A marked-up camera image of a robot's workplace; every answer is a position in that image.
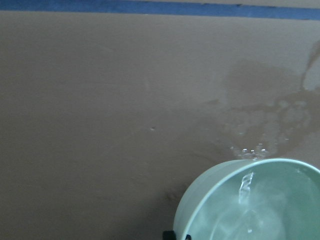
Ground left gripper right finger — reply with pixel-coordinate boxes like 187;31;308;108
185;234;192;240

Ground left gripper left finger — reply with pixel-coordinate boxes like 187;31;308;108
162;230;176;240

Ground light green bowl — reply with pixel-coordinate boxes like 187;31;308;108
173;158;320;240

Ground brown paper table cover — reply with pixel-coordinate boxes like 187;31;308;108
0;0;320;240

